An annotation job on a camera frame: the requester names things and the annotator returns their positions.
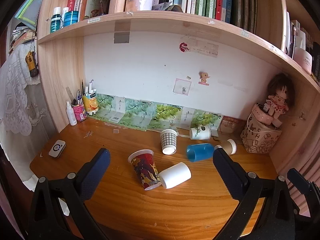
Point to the teal bottle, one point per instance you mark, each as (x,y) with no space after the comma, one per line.
(56,21)

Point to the pile of papers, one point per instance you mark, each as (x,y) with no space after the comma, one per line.
(21,37)

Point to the printed paper bucket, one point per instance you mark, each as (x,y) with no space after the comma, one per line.
(262,138)

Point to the taped paper note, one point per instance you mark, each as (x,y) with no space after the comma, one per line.
(205,48)

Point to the orange printed carton holder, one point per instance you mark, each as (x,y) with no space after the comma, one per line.
(90,103)

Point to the pale pink box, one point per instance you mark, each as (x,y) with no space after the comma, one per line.
(303,60)

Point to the red book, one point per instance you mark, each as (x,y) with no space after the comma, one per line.
(72,5)

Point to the white cup with green print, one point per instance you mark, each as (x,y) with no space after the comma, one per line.
(200,132)

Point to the blue plastic cup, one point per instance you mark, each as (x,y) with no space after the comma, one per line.
(201,152)

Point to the pink curtain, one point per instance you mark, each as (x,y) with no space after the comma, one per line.
(303,155)

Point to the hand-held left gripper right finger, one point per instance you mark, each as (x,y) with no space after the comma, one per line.
(228,173)

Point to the red printed paper cup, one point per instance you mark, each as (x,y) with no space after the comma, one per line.
(145,168)

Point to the pink pen holder can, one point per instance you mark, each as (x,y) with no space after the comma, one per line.
(79,112)

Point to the pink square wall sticker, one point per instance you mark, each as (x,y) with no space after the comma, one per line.
(182,87)

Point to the clear plastic box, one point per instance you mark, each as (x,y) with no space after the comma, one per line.
(230,126)

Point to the red wall sticker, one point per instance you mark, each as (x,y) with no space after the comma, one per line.
(183,47)

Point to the green grape printed cardboard strip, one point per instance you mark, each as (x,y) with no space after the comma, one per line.
(162,116)

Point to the brown paper cup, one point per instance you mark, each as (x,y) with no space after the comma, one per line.
(228,147)

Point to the plain white cup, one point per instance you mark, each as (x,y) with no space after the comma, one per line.
(175,175)

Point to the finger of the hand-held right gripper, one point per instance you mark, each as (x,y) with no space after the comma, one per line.
(299,181)

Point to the long row of books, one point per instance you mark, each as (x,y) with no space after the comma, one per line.
(212,0)

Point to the wooden bookshelf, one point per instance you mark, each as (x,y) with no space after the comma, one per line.
(62,80)

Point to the clear plastic ruler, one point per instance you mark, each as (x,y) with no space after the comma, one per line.
(70,93)

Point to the bear wall sticker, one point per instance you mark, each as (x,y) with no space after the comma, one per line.
(203,78)

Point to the pink round box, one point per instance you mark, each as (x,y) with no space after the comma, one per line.
(260,113)

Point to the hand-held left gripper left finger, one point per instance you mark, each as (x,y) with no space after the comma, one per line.
(96,172)

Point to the blue jar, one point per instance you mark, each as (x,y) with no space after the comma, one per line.
(71,18)

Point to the black pen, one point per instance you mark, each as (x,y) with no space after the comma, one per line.
(82,87)

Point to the white lace curtain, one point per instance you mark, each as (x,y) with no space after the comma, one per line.
(17,100)

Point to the grey checkered paper cup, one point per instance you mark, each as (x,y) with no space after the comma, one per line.
(169,140)

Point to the brown-haired doll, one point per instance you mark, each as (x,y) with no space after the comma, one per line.
(278,97)

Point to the white spray bottle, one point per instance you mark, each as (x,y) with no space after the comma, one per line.
(71,116)

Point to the green-edged plastic folder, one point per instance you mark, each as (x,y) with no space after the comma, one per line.
(30,10)

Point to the grey tape patch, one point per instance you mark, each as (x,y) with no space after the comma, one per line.
(122,37)

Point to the small white device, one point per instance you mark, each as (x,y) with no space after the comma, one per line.
(57,149)

